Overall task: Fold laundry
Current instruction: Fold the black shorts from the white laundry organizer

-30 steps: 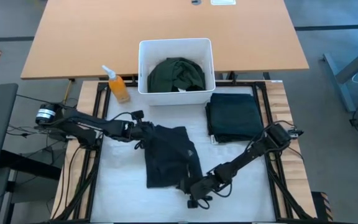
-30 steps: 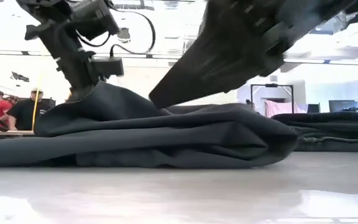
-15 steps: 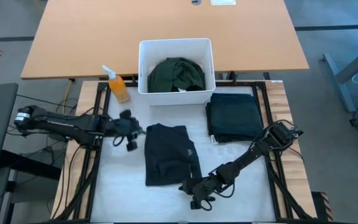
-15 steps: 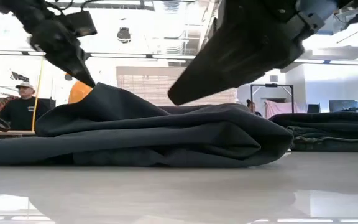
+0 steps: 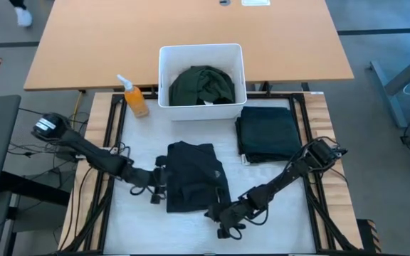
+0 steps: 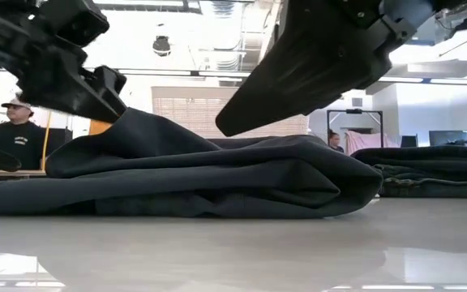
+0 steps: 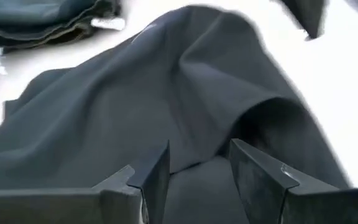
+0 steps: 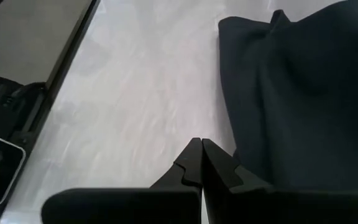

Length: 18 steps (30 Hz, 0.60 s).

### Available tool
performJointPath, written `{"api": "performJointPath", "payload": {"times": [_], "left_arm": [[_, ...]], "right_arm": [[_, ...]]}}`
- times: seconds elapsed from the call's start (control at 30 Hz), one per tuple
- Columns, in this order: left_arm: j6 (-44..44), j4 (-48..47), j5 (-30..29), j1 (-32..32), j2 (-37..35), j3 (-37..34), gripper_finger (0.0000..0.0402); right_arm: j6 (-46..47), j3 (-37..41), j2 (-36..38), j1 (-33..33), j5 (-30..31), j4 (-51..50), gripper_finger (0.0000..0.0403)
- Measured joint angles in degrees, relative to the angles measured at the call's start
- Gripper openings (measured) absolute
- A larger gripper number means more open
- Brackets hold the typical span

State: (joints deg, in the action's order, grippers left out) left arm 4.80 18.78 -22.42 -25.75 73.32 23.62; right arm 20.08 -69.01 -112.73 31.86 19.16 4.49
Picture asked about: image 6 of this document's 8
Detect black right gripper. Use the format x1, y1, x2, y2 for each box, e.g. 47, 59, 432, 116
215, 0, 467, 138

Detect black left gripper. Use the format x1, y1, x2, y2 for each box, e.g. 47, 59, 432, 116
0, 6, 128, 125

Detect black zip jacket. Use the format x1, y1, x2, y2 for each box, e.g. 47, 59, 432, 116
0, 107, 383, 220

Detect dark blue jeans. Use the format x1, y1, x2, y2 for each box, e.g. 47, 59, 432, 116
350, 144, 467, 200

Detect white perforated laundry basket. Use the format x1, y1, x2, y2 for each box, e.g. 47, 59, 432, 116
151, 86, 311, 140

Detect orange spray bottle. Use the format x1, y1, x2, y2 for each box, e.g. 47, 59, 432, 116
88, 119, 113, 136

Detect person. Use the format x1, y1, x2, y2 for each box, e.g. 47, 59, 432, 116
0, 97, 48, 171
327, 128, 346, 154

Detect black ceiling dome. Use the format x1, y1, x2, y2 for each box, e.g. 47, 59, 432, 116
152, 35, 173, 58

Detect pink cloth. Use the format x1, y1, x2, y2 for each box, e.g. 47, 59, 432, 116
345, 129, 396, 154

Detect long linear ceiling light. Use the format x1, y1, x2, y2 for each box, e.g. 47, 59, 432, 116
0, 67, 467, 86

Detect black computer monitor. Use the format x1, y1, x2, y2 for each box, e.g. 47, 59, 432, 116
428, 129, 467, 147

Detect black metal stand frame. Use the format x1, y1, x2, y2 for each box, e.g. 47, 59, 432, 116
326, 108, 384, 149

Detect hanging yellow cable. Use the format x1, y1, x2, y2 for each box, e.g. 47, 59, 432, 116
41, 111, 53, 171

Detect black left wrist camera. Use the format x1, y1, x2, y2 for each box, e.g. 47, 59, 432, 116
34, 0, 111, 48

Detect corrugated silver ceiling duct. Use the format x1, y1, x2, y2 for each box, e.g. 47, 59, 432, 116
211, 0, 246, 72

